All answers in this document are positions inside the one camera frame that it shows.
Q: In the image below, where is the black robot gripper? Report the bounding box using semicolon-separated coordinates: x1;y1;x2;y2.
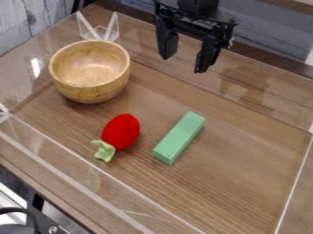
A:
153;0;237;73

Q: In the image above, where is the red plush strawberry toy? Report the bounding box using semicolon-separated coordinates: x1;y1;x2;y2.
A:
91;113;141;163

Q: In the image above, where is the wooden bowl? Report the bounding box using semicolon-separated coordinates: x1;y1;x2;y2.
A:
50;40;130;103

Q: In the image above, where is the green rectangular block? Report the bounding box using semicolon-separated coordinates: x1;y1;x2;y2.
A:
153;112;206;165

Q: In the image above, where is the clear acrylic front panel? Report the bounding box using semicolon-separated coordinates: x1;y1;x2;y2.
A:
0;104;205;234

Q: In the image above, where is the clear acrylic corner bracket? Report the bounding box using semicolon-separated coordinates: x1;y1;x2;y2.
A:
76;12;121;42

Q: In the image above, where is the black table leg bracket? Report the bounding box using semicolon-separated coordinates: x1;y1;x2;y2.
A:
27;193;70;234

